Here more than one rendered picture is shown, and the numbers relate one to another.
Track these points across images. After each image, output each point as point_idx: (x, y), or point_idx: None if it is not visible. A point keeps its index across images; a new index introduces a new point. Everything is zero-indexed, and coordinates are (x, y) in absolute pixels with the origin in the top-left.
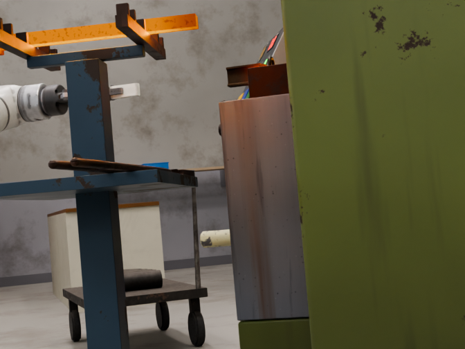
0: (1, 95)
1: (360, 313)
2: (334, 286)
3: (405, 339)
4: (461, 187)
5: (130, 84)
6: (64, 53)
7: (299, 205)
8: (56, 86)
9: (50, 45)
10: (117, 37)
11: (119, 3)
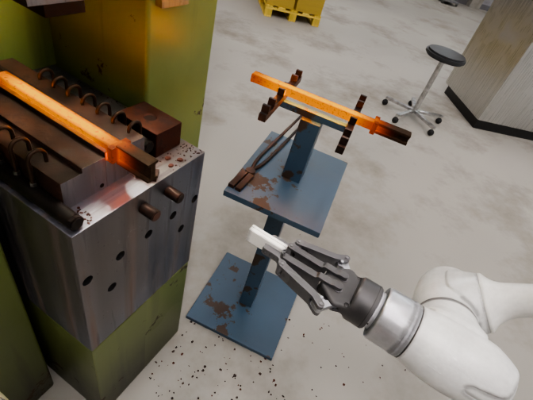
0: (436, 301)
1: None
2: None
3: None
4: None
5: (262, 229)
6: (327, 116)
7: (197, 147)
8: (364, 277)
9: (339, 117)
10: (297, 99)
11: (301, 70)
